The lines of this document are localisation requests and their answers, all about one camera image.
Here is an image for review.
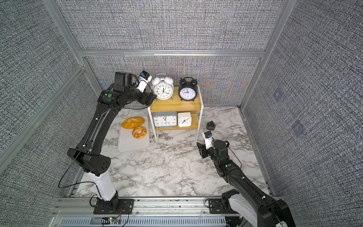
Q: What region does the white twin-bell alarm clock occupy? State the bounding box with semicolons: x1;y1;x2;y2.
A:
151;73;174;100

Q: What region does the grey rectangular alarm clock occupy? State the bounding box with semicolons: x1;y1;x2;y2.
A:
152;112;178;128

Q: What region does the white square alarm clock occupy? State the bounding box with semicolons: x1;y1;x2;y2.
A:
177;112;192;127

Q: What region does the black twin-bell alarm clock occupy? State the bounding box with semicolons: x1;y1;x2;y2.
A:
178;77;198;102

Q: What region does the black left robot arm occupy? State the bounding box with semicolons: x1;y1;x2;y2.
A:
67;71;156;213

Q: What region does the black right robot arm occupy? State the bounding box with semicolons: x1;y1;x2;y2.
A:
197;140;296;227

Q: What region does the wooden two-tier shelf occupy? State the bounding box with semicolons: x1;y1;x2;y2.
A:
147;87;204;143

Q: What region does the glass jar with black lid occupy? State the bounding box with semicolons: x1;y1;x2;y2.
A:
206;121;216;131

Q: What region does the sesame seeded bread loaf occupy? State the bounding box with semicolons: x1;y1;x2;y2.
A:
121;116;145;129

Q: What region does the white rectangular tray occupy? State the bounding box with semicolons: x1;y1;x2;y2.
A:
117;116;150;153

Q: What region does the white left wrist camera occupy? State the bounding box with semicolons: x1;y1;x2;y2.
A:
137;71;152;92

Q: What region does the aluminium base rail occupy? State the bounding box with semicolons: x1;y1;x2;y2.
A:
49;196;290;227

